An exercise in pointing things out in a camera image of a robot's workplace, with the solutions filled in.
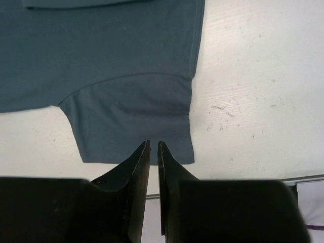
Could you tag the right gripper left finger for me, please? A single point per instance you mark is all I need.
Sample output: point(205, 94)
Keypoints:
point(109, 208)

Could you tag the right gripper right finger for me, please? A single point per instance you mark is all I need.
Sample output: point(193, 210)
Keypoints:
point(194, 210)

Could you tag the teal blue t shirt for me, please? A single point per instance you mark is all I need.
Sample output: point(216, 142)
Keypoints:
point(121, 71)

